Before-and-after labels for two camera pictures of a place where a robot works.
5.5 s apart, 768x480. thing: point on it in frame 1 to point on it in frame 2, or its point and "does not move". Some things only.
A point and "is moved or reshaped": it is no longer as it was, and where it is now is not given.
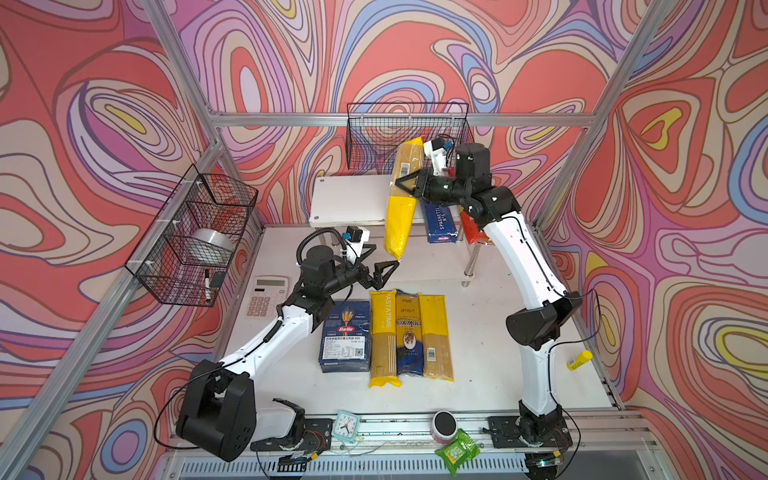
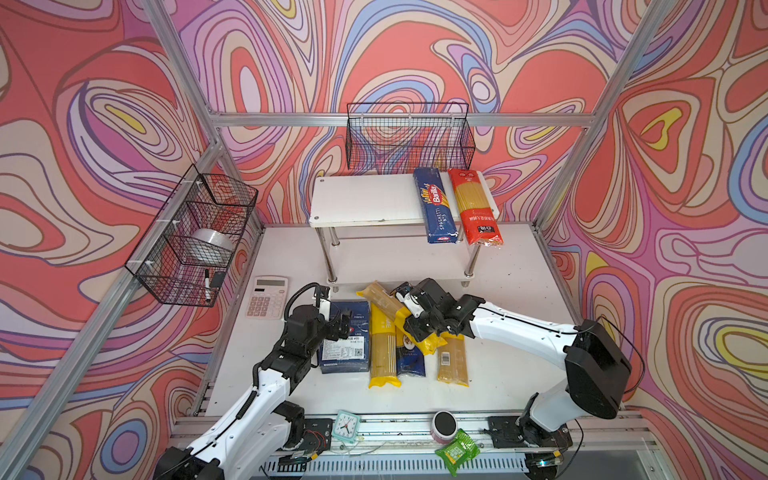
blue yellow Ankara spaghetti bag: x=409 y=334 does not move
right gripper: x=425 y=181 to x=414 y=329
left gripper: x=378 y=284 to x=333 y=333
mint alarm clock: x=346 y=426 does not move
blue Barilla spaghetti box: x=441 y=227 does not move
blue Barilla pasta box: x=345 y=344 does not move
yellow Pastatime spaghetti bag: x=384 y=339 does not move
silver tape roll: x=210 y=247 does not move
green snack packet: x=462 y=449 does not move
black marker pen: x=207 y=286 does not move
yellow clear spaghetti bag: x=435 y=342 is moved or reshaped
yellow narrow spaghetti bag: x=402 y=203 to x=389 y=307
